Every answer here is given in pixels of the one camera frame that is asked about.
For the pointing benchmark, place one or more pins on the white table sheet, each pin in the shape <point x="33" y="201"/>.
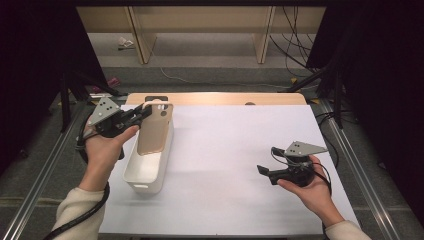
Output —
<point x="233" y="160"/>

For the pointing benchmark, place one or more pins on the white plastic bin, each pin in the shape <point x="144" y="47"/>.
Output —
<point x="145" y="170"/>

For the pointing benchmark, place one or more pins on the aluminium floor rail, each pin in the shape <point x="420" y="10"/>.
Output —
<point x="361" y="173"/>
<point x="33" y="195"/>

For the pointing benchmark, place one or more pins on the small pink object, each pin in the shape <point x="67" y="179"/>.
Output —
<point x="111" y="82"/>

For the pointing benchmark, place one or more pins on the black metal stand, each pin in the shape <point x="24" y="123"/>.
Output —
<point x="66" y="100"/>
<point x="338" y="100"/>

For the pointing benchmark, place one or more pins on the dark curtain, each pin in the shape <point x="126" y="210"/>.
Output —
<point x="30" y="66"/>
<point x="383" y="66"/>

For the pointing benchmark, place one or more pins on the beige phone case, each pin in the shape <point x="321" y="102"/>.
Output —
<point x="155" y="130"/>

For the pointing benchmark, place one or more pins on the person's right hand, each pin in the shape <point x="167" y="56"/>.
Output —
<point x="316" y="196"/>

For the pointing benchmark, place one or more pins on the wooden shelf unit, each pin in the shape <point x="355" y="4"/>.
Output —
<point x="200" y="20"/>

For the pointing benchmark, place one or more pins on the crumpled white paper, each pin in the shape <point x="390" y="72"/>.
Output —
<point x="125" y="42"/>

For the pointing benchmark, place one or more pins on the person's left hand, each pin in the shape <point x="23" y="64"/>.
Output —
<point x="101" y="156"/>

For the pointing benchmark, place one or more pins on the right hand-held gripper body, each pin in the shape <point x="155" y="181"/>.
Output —
<point x="300" y="166"/>

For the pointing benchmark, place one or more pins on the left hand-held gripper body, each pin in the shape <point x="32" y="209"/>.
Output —
<point x="105" y="111"/>

